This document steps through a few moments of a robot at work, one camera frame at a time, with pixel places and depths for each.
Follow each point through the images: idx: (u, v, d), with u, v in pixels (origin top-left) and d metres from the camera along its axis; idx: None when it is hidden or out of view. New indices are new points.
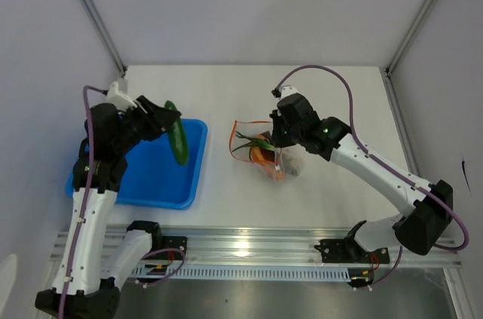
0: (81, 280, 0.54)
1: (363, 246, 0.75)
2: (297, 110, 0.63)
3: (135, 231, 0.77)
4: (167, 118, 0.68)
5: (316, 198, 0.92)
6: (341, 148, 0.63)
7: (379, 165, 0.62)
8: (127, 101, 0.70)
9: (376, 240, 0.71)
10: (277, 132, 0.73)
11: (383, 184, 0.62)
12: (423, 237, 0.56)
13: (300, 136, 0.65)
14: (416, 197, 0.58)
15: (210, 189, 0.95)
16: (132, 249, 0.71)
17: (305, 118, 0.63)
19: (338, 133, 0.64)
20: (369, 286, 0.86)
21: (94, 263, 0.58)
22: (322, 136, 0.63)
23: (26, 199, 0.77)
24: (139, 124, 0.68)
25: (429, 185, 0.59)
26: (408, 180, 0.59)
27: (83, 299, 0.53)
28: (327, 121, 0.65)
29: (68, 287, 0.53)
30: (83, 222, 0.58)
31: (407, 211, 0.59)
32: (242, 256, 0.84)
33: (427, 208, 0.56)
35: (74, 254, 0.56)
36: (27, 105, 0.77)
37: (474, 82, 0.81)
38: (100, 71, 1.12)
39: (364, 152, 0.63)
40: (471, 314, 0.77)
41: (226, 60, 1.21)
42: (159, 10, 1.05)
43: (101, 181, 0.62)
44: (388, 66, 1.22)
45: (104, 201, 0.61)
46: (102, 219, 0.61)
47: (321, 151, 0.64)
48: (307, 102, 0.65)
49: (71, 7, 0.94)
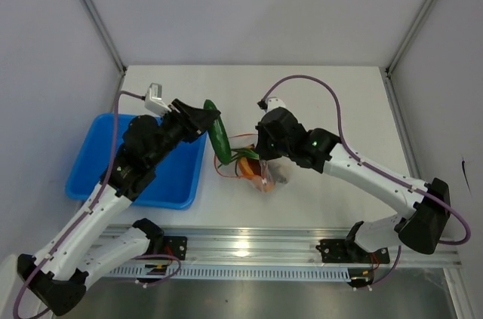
0: (56, 265, 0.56)
1: (363, 246, 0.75)
2: (284, 127, 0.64)
3: (136, 231, 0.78)
4: (201, 118, 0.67)
5: (316, 198, 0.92)
6: (333, 159, 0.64)
7: (374, 171, 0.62)
8: (162, 108, 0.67)
9: (376, 240, 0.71)
10: (263, 145, 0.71)
11: (379, 191, 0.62)
12: (428, 237, 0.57)
13: (290, 152, 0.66)
14: (414, 199, 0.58)
15: (210, 189, 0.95)
16: (124, 249, 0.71)
17: (291, 132, 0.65)
19: (327, 143, 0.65)
20: (369, 286, 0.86)
21: (78, 254, 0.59)
22: (312, 151, 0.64)
23: (26, 200, 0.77)
24: (176, 129, 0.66)
25: (426, 184, 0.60)
26: (405, 183, 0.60)
27: (48, 283, 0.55)
28: (315, 133, 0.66)
29: (44, 265, 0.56)
30: (88, 214, 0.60)
31: (409, 214, 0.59)
32: (242, 256, 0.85)
33: (428, 209, 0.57)
35: (66, 237, 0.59)
36: (26, 105, 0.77)
37: (474, 81, 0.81)
38: (100, 71, 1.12)
39: (356, 161, 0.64)
40: (471, 314, 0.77)
41: (226, 60, 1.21)
42: (159, 10, 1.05)
43: (124, 187, 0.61)
44: (388, 66, 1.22)
45: (116, 203, 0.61)
46: (107, 217, 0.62)
47: (313, 164, 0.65)
48: (291, 116, 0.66)
49: (70, 6, 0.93)
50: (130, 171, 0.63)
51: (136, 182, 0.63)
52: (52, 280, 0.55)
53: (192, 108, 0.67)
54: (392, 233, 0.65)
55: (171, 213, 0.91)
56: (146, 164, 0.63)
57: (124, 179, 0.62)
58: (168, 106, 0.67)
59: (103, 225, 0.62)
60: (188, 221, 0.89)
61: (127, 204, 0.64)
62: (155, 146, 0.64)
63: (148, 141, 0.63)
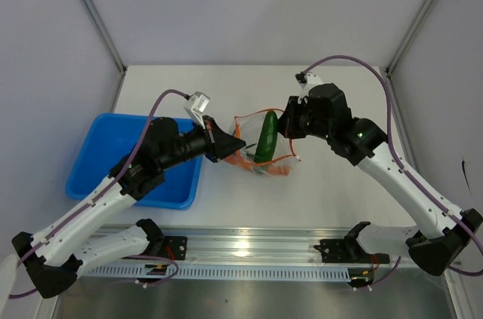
0: (50, 251, 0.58)
1: (364, 247, 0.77)
2: (333, 107, 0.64)
3: (139, 230, 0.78)
4: (228, 148, 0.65)
5: (319, 199, 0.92)
6: (374, 157, 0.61)
7: (413, 183, 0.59)
8: (198, 119, 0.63)
9: (378, 245, 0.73)
10: (292, 124, 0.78)
11: (411, 204, 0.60)
12: (443, 262, 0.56)
13: (330, 135, 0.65)
14: (445, 225, 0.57)
15: (210, 190, 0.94)
16: (122, 246, 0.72)
17: (339, 115, 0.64)
19: (371, 137, 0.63)
20: (369, 286, 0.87)
21: (72, 245, 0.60)
22: (355, 141, 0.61)
23: (26, 199, 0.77)
24: (198, 143, 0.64)
25: (461, 213, 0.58)
26: (442, 207, 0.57)
27: (38, 268, 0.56)
28: (361, 123, 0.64)
29: (38, 248, 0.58)
30: (90, 206, 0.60)
31: (432, 234, 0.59)
32: (242, 256, 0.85)
33: (455, 237, 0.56)
35: (64, 225, 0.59)
36: (27, 105, 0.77)
37: (474, 81, 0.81)
38: (100, 71, 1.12)
39: (398, 167, 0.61)
40: (471, 314, 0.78)
41: (226, 59, 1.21)
42: (158, 10, 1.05)
43: (130, 186, 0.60)
44: (388, 66, 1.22)
45: (119, 200, 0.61)
46: (109, 213, 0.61)
47: (351, 154, 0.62)
48: (343, 97, 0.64)
49: (69, 4, 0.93)
50: (139, 170, 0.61)
51: (143, 182, 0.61)
52: (42, 266, 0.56)
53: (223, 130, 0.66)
54: (399, 243, 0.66)
55: (171, 213, 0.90)
56: (157, 167, 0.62)
57: (131, 177, 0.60)
58: (204, 122, 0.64)
59: (103, 219, 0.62)
60: (188, 221, 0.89)
61: (131, 203, 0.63)
62: (170, 151, 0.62)
63: (164, 144, 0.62)
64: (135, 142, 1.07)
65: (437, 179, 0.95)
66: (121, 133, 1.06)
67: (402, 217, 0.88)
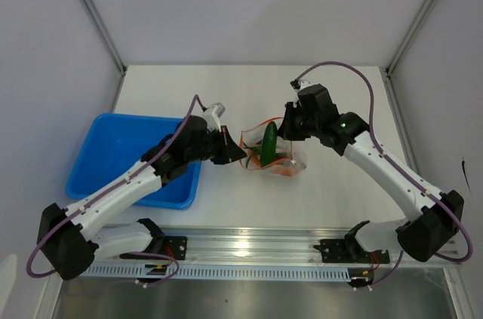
0: (87, 220, 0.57)
1: (363, 246, 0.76)
2: (317, 102, 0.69)
3: (142, 226, 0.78)
4: (235, 152, 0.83)
5: (319, 199, 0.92)
6: (356, 145, 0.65)
7: (392, 167, 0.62)
8: (215, 124, 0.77)
9: (376, 241, 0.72)
10: (290, 128, 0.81)
11: (393, 187, 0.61)
12: (425, 243, 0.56)
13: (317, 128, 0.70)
14: (424, 203, 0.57)
15: (210, 190, 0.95)
16: (130, 238, 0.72)
17: (323, 109, 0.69)
19: (355, 128, 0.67)
20: (369, 286, 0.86)
21: (105, 219, 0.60)
22: (338, 131, 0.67)
23: (26, 199, 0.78)
24: (214, 145, 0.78)
25: (440, 193, 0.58)
26: (419, 185, 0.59)
27: (73, 236, 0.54)
28: (345, 116, 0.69)
29: (74, 216, 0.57)
30: (126, 182, 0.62)
31: (413, 216, 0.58)
32: (242, 256, 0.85)
33: (434, 216, 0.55)
35: (101, 197, 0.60)
36: (27, 105, 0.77)
37: (474, 81, 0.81)
38: (99, 71, 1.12)
39: (377, 152, 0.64)
40: (472, 314, 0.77)
41: (226, 59, 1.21)
42: (158, 10, 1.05)
43: (161, 170, 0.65)
44: (388, 66, 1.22)
45: (153, 180, 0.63)
46: (142, 191, 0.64)
47: (336, 144, 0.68)
48: (327, 93, 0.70)
49: (69, 5, 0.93)
50: (167, 158, 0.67)
51: (172, 169, 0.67)
52: (79, 233, 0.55)
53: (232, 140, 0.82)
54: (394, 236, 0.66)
55: (171, 213, 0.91)
56: (183, 157, 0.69)
57: (163, 163, 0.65)
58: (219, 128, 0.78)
59: (134, 197, 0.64)
60: (188, 221, 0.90)
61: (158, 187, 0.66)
62: (195, 145, 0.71)
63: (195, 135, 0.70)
64: (135, 142, 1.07)
65: (437, 179, 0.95)
66: (121, 133, 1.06)
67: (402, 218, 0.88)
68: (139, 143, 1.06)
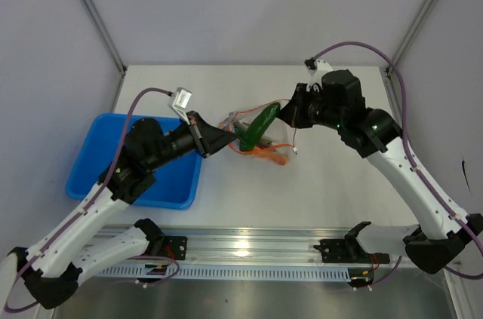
0: (47, 264, 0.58)
1: (364, 247, 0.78)
2: (346, 95, 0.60)
3: (137, 231, 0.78)
4: (216, 143, 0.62)
5: (318, 200, 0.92)
6: (388, 152, 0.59)
7: (422, 182, 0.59)
8: (183, 117, 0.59)
9: (379, 243, 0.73)
10: (300, 113, 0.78)
11: (418, 203, 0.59)
12: (441, 263, 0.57)
13: (342, 125, 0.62)
14: (450, 228, 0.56)
15: (210, 190, 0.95)
16: (122, 248, 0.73)
17: (352, 104, 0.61)
19: (386, 130, 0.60)
20: (368, 286, 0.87)
21: (69, 256, 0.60)
22: (368, 133, 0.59)
23: (26, 199, 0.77)
24: (185, 142, 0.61)
25: (466, 216, 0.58)
26: (449, 210, 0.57)
27: (37, 281, 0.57)
28: (375, 113, 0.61)
29: (34, 262, 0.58)
30: (82, 214, 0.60)
31: (432, 234, 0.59)
32: (242, 255, 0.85)
33: (458, 242, 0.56)
35: (59, 234, 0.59)
36: (28, 105, 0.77)
37: (473, 81, 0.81)
38: (99, 71, 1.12)
39: (409, 165, 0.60)
40: (471, 314, 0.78)
41: (226, 59, 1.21)
42: (158, 10, 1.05)
43: (121, 191, 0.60)
44: (388, 67, 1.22)
45: (111, 207, 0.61)
46: (103, 217, 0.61)
47: (362, 145, 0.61)
48: (358, 85, 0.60)
49: (69, 4, 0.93)
50: (127, 175, 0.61)
51: (133, 186, 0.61)
52: (41, 278, 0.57)
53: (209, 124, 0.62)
54: (398, 241, 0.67)
55: (171, 213, 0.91)
56: (145, 169, 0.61)
57: (121, 182, 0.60)
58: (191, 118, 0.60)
59: (97, 225, 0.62)
60: (188, 221, 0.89)
61: (124, 207, 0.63)
62: (155, 151, 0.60)
63: (149, 145, 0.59)
64: None
65: (437, 178, 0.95)
66: (121, 133, 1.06)
67: (401, 217, 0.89)
68: None
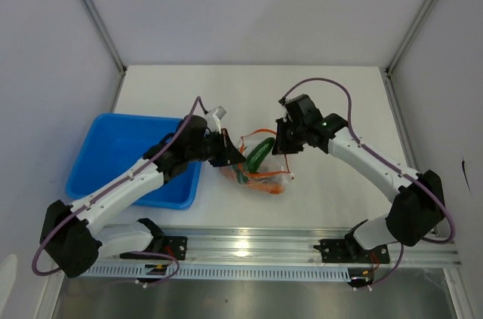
0: (93, 215, 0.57)
1: (362, 244, 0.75)
2: (297, 105, 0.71)
3: (142, 225, 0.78)
4: (235, 155, 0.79)
5: (318, 199, 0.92)
6: (336, 139, 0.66)
7: (370, 154, 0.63)
8: (217, 126, 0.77)
9: (373, 238, 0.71)
10: (282, 139, 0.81)
11: (373, 173, 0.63)
12: (408, 224, 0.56)
13: (303, 130, 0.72)
14: (401, 183, 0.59)
15: (210, 190, 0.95)
16: (130, 236, 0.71)
17: (306, 113, 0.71)
19: (336, 126, 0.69)
20: (369, 286, 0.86)
21: (108, 216, 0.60)
22: (320, 130, 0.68)
23: (26, 199, 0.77)
24: (213, 147, 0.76)
25: (416, 173, 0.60)
26: (396, 168, 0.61)
27: (81, 231, 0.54)
28: (328, 117, 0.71)
29: (80, 212, 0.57)
30: (130, 179, 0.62)
31: (395, 197, 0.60)
32: (242, 256, 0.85)
33: (413, 196, 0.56)
35: (104, 194, 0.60)
36: (28, 105, 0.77)
37: (473, 81, 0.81)
38: (100, 72, 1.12)
39: (356, 143, 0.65)
40: (471, 314, 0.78)
41: (226, 59, 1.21)
42: (158, 10, 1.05)
43: (163, 167, 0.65)
44: (388, 67, 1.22)
45: (155, 177, 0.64)
46: (144, 188, 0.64)
47: (320, 142, 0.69)
48: (308, 99, 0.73)
49: (69, 4, 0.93)
50: (169, 156, 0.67)
51: (173, 167, 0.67)
52: (85, 228, 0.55)
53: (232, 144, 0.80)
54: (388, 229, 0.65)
55: (171, 213, 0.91)
56: (183, 155, 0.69)
57: (164, 161, 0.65)
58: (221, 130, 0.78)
59: (138, 193, 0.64)
60: (188, 221, 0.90)
61: (158, 184, 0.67)
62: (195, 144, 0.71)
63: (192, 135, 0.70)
64: (135, 142, 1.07)
65: None
66: (121, 133, 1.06)
67: None
68: (139, 144, 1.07)
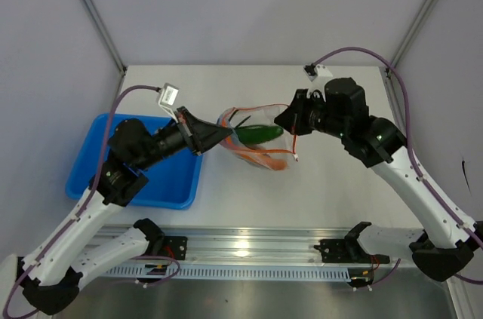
0: (43, 272, 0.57)
1: (365, 249, 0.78)
2: (351, 105, 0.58)
3: (136, 231, 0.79)
4: (211, 142, 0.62)
5: (318, 199, 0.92)
6: (393, 163, 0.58)
7: (430, 192, 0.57)
8: (169, 114, 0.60)
9: (379, 246, 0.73)
10: (300, 120, 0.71)
11: (426, 214, 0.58)
12: (450, 271, 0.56)
13: (346, 134, 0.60)
14: (459, 237, 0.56)
15: (210, 190, 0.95)
16: (121, 250, 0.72)
17: (356, 114, 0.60)
19: (389, 140, 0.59)
20: (368, 286, 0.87)
21: (66, 262, 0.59)
22: (373, 143, 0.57)
23: (26, 199, 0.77)
24: (173, 141, 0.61)
25: (473, 224, 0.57)
26: (457, 218, 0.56)
27: (32, 292, 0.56)
28: (379, 123, 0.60)
29: (31, 270, 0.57)
30: (75, 221, 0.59)
31: (441, 243, 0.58)
32: (242, 256, 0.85)
33: (467, 250, 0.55)
35: (54, 242, 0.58)
36: (27, 105, 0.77)
37: (474, 81, 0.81)
38: (99, 71, 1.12)
39: (416, 174, 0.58)
40: (471, 314, 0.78)
41: (226, 59, 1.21)
42: (158, 10, 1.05)
43: (113, 194, 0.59)
44: (388, 66, 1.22)
45: (103, 212, 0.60)
46: (97, 223, 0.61)
47: (367, 156, 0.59)
48: (363, 95, 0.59)
49: (69, 4, 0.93)
50: (118, 177, 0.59)
51: (125, 188, 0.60)
52: (37, 288, 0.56)
53: (198, 118, 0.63)
54: (401, 246, 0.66)
55: (171, 214, 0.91)
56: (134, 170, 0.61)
57: (113, 185, 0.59)
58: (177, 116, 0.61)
59: (90, 231, 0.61)
60: (188, 221, 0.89)
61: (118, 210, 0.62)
62: (145, 151, 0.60)
63: (136, 146, 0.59)
64: None
65: (437, 178, 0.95)
66: None
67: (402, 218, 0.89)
68: None
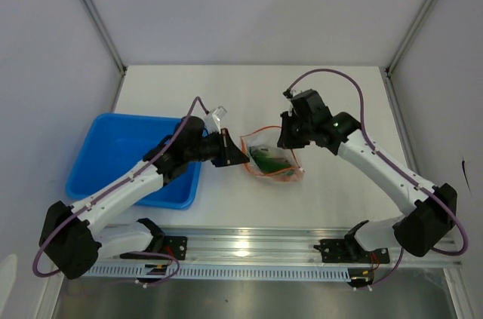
0: (93, 216, 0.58)
1: (363, 246, 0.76)
2: (308, 105, 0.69)
3: (143, 226, 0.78)
4: (235, 155, 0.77)
5: (319, 199, 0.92)
6: (349, 142, 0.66)
7: (385, 162, 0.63)
8: (217, 127, 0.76)
9: (375, 240, 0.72)
10: (287, 135, 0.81)
11: (385, 180, 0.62)
12: (420, 237, 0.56)
13: (311, 129, 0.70)
14: (417, 197, 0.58)
15: (210, 190, 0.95)
16: (133, 236, 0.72)
17: (315, 111, 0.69)
19: (348, 127, 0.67)
20: (368, 286, 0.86)
21: (111, 216, 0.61)
22: (331, 130, 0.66)
23: (26, 199, 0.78)
24: (213, 148, 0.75)
25: (433, 186, 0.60)
26: (412, 180, 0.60)
27: (81, 231, 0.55)
28: (337, 115, 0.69)
29: (81, 213, 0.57)
30: (130, 180, 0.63)
31: (407, 209, 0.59)
32: (241, 256, 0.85)
33: (426, 209, 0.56)
35: (106, 194, 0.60)
36: (27, 105, 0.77)
37: (473, 81, 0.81)
38: (100, 71, 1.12)
39: (370, 149, 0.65)
40: (471, 314, 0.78)
41: (226, 59, 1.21)
42: (158, 10, 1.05)
43: (162, 169, 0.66)
44: (388, 67, 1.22)
45: (155, 179, 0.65)
46: (145, 188, 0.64)
47: (330, 143, 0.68)
48: (318, 96, 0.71)
49: (69, 4, 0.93)
50: (169, 158, 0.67)
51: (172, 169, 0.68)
52: (86, 228, 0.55)
53: (233, 145, 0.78)
54: (388, 230, 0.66)
55: (171, 214, 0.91)
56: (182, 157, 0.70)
57: (164, 163, 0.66)
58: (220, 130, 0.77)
59: (137, 195, 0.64)
60: (188, 221, 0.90)
61: (158, 185, 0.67)
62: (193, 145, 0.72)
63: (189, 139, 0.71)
64: (136, 142, 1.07)
65: (437, 178, 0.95)
66: (121, 133, 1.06)
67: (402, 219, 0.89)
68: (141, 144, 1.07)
